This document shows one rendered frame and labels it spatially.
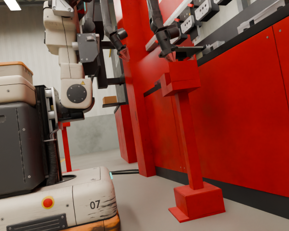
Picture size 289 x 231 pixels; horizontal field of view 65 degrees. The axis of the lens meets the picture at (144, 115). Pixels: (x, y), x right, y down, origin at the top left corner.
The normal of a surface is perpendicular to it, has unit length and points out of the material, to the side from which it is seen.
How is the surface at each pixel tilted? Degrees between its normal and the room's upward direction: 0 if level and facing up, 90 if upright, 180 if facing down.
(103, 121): 90
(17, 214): 90
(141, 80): 90
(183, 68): 90
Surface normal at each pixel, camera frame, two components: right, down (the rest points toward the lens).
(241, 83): -0.93, 0.12
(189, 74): 0.18, -0.10
